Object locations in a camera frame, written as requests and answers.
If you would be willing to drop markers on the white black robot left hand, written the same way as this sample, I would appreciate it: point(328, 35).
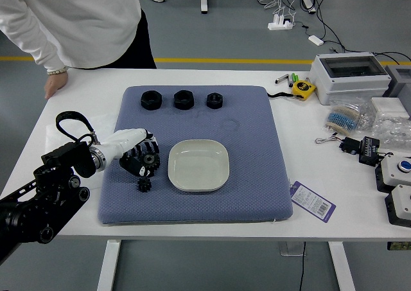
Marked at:
point(125, 140)

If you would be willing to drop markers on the person's hand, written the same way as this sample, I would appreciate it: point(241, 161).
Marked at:
point(56, 83)

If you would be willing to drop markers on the big black gear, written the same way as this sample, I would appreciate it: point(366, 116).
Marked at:
point(149, 159)

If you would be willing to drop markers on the small black gear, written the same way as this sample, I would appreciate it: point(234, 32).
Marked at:
point(144, 185)

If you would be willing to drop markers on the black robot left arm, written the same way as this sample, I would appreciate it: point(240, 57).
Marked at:
point(61, 162)

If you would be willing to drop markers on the large black hex nut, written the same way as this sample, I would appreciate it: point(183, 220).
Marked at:
point(151, 101)
point(183, 100)

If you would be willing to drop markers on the small black hex nut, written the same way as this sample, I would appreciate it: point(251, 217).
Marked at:
point(214, 101)

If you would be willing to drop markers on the white foam box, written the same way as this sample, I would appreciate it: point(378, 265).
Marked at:
point(388, 107)

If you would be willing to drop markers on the blue push-button box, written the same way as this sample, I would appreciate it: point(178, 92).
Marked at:
point(393, 175)

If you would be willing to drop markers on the grey plastic box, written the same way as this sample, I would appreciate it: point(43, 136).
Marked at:
point(399, 83)

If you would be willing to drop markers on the white push-button box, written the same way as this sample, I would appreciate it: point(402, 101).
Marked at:
point(401, 204)

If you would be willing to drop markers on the clear printed plastic bag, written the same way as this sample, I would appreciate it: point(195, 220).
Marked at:
point(53, 137)

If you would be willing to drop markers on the white square dish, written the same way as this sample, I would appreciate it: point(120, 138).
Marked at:
point(199, 165)

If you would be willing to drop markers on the white table leg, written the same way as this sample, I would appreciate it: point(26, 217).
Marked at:
point(342, 265)
point(109, 265)

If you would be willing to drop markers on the blue-grey quilted mat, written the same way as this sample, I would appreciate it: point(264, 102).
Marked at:
point(250, 162)

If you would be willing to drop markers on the silver metal tool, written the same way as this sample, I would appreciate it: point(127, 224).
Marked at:
point(282, 79)

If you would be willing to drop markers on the yellow tape measure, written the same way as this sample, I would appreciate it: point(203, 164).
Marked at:
point(303, 89)

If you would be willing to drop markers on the white power strip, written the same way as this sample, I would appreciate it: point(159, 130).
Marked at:
point(279, 25)

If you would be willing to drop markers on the purple barcode tag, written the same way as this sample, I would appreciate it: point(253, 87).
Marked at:
point(313, 201)

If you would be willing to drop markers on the white power adapter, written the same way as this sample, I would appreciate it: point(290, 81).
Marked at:
point(316, 40)

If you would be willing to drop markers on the bag of blue resistors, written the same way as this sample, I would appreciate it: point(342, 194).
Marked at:
point(343, 119)

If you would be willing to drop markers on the black electronic module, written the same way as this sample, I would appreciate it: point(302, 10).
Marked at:
point(369, 151)

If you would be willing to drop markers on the clear bag of screws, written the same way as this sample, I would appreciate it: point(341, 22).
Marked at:
point(391, 130)

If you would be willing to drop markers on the grey under-table bracket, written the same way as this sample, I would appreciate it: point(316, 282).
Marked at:
point(289, 248)

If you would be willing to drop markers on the white electrical enclosure box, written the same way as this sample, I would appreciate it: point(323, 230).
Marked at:
point(346, 85)

